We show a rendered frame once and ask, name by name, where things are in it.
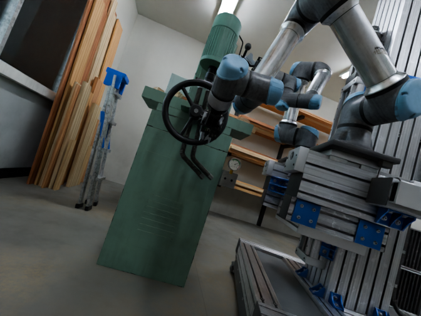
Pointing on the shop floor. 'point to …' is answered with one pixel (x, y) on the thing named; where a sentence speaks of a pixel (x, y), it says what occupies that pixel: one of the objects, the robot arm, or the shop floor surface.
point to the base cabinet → (161, 210)
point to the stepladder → (117, 84)
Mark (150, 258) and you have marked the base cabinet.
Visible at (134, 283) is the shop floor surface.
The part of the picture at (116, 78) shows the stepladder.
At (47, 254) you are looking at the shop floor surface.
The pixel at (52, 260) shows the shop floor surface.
